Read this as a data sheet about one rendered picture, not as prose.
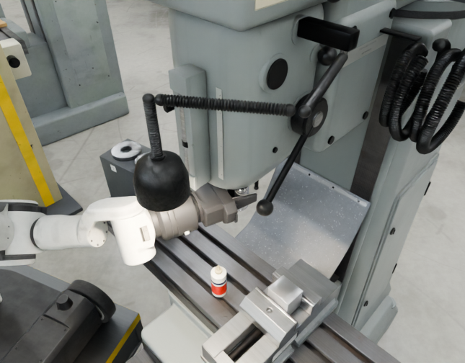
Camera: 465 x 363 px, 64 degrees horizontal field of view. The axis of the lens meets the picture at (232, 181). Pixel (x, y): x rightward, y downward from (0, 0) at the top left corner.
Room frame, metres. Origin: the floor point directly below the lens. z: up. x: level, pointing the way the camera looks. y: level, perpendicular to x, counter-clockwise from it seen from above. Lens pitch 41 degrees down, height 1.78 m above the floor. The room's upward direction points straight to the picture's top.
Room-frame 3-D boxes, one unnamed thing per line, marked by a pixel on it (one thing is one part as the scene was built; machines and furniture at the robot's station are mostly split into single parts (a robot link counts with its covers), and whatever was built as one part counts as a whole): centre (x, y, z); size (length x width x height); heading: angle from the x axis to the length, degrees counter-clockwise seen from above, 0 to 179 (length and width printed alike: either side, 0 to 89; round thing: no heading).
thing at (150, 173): (0.37, 0.09, 1.47); 0.07 x 0.07 x 0.06
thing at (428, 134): (0.65, -0.34, 1.45); 0.18 x 0.16 x 0.21; 135
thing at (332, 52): (0.57, -0.15, 1.55); 0.03 x 0.03 x 0.03
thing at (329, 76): (0.42, -0.11, 1.58); 0.17 x 0.01 x 0.01; 153
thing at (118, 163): (0.91, 0.28, 1.00); 0.22 x 0.12 x 0.20; 55
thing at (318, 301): (0.47, -0.10, 0.96); 0.35 x 0.15 x 0.11; 133
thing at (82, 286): (0.79, 0.54, 0.50); 0.20 x 0.05 x 0.20; 67
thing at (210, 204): (0.55, 0.07, 1.24); 0.13 x 0.12 x 0.10; 27
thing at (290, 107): (0.36, 0.00, 1.58); 0.17 x 0.01 x 0.01; 81
